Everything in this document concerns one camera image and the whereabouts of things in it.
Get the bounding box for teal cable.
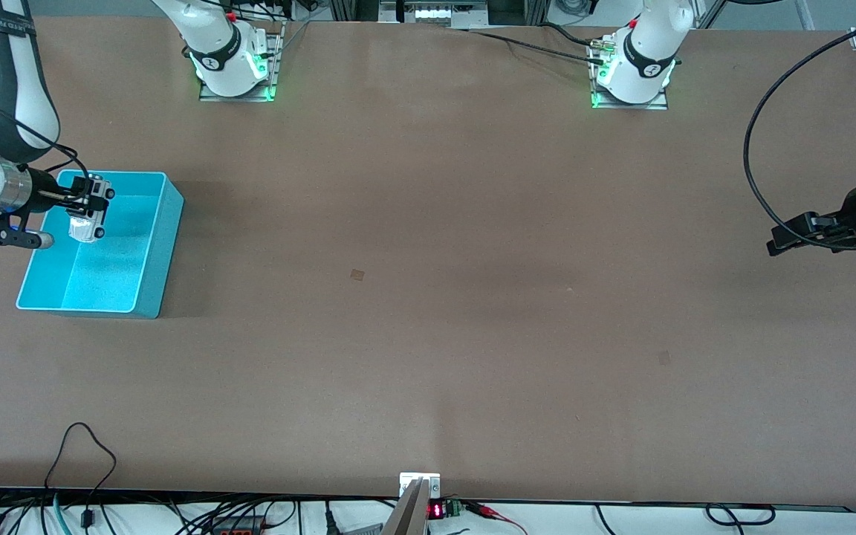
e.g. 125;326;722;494
51;493;74;535

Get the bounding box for red clip lead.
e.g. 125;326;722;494
465;502;529;535

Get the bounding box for teal plastic bin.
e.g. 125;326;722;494
16;171;184;320

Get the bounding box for grey metal camera post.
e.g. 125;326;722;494
382;478;429;535

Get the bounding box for white lit control box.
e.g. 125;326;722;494
378;0;490;29

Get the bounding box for black cable to arm base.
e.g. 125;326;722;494
447;22;611;68

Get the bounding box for white toy jeep black roof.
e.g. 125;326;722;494
65;175;115;244

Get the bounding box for black cable bundle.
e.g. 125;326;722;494
0;490;302;535

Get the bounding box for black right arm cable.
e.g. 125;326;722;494
0;82;94;198

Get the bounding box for black coiled cable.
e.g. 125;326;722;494
595;504;776;535

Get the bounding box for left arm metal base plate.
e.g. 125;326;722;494
590;33;669;111

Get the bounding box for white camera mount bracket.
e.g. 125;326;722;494
399;473;441;499

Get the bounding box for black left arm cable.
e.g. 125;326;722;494
744;15;856;239

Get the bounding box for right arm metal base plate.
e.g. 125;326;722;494
199;22;285;103

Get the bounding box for aluminium frame posts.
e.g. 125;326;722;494
328;0;380;22

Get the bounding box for thin black looped cable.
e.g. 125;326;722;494
44;422;117;528

